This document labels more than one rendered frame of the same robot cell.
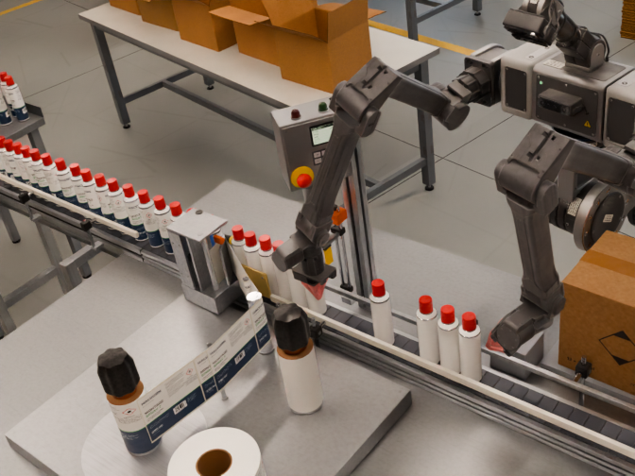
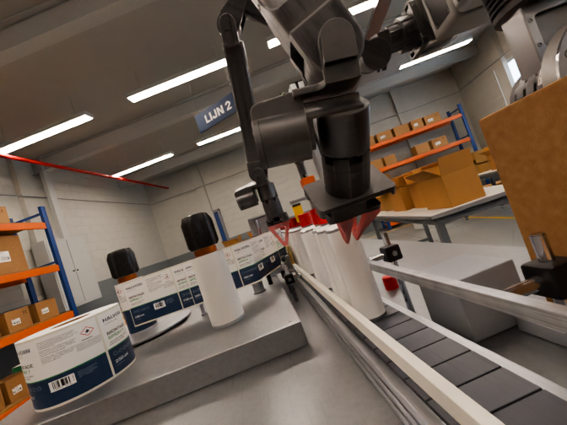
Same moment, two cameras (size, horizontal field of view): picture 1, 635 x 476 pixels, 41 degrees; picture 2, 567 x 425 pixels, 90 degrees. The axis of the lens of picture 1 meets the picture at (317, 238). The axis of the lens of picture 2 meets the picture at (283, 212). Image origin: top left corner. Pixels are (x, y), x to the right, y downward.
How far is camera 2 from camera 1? 178 cm
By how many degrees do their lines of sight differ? 52
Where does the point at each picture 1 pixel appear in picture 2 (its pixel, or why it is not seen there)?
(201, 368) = (178, 277)
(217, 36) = (405, 202)
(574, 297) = (510, 137)
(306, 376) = (204, 281)
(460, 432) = (317, 388)
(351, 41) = (461, 175)
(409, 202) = not seen: hidden behind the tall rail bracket
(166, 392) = (147, 287)
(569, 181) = (525, 40)
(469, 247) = not seen: outside the picture
